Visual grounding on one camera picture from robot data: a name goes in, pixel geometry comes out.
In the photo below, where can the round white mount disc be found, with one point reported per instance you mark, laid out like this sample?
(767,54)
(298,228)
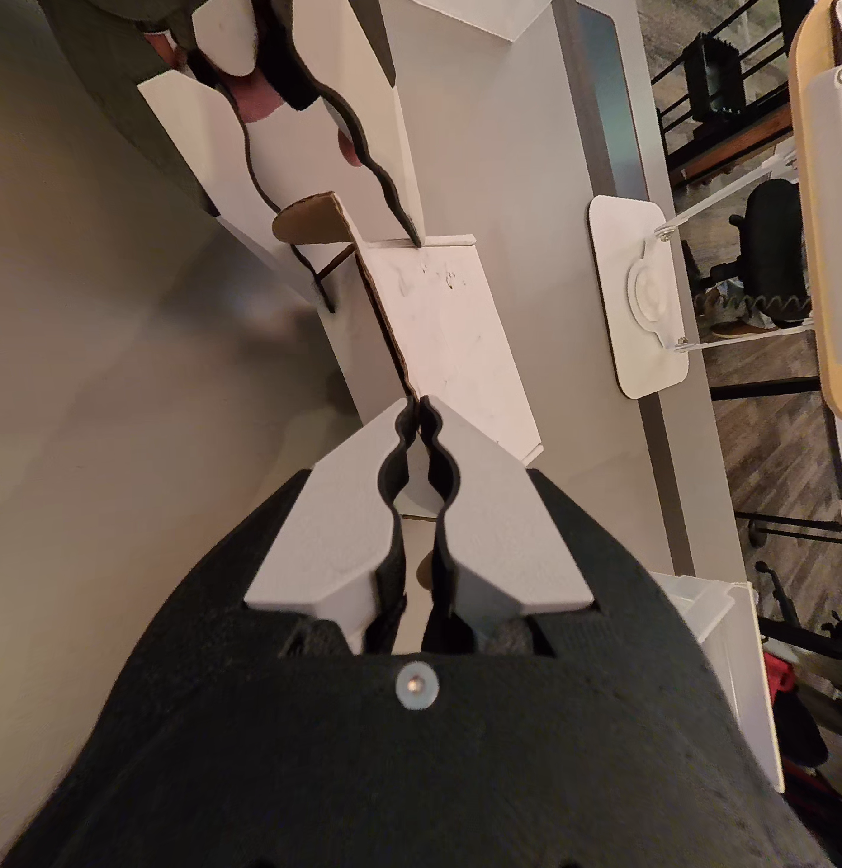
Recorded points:
(651,291)

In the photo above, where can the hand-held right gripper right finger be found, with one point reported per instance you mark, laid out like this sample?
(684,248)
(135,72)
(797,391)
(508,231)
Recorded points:
(516,542)

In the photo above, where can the black office chair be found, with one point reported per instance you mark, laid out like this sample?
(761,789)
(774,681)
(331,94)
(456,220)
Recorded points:
(774,244)

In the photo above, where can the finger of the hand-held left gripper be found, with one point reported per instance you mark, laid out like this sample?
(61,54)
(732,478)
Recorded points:
(204,149)
(380,169)

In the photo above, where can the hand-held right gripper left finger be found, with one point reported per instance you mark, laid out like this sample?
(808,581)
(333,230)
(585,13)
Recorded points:
(326,542)

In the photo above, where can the person's left hand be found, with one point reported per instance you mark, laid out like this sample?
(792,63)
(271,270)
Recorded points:
(258,102)

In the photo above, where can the brown shoe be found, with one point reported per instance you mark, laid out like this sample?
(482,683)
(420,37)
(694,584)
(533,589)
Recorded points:
(733,330)

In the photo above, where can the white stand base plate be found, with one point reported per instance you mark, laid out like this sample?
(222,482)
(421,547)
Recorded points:
(611,271)

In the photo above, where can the black metal rack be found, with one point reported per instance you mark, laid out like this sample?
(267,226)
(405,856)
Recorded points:
(733,146)

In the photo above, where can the white cardboard box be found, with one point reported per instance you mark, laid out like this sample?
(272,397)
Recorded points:
(455,325)

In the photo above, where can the light wooden board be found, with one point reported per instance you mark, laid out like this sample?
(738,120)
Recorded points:
(835,386)

